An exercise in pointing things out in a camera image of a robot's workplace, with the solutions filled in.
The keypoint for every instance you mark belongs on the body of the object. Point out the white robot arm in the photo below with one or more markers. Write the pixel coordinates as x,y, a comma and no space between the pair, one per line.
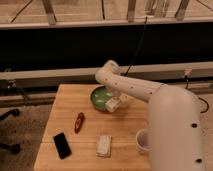
174,130

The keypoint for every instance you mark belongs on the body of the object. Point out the red pocket knife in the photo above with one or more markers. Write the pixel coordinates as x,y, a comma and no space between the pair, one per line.
78,123

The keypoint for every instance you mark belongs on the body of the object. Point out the white paper cup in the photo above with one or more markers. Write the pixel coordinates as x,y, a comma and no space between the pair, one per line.
142,141

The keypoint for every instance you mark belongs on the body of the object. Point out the white rectangular sponge block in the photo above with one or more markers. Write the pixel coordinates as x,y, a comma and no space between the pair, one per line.
104,146

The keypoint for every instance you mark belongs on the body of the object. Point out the green ceramic bowl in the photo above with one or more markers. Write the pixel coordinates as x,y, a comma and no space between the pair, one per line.
99,97

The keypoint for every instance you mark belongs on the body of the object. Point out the wooden table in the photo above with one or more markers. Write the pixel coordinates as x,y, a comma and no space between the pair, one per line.
122,126

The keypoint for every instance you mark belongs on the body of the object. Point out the black smartphone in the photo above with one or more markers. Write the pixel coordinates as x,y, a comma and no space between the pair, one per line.
62,145

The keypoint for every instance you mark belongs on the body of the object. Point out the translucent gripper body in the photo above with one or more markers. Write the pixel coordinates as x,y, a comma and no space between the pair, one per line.
123,99

